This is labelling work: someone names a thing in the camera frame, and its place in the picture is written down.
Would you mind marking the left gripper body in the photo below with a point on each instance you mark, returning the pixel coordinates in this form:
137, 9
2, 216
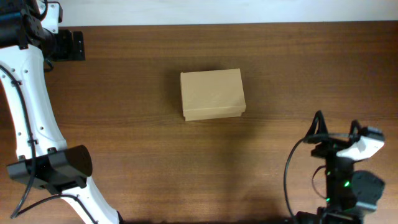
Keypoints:
63, 49

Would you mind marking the brown cardboard box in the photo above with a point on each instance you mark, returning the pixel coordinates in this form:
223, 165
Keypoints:
212, 94

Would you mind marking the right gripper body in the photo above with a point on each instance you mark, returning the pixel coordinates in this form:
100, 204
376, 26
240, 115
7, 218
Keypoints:
330, 149

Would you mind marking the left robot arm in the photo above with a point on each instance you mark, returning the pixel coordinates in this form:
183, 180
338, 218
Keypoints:
31, 41

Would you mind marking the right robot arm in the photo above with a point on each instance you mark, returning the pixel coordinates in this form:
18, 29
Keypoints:
350, 194

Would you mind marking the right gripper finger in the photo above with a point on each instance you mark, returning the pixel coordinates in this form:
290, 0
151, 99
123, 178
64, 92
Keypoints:
317, 131
354, 130

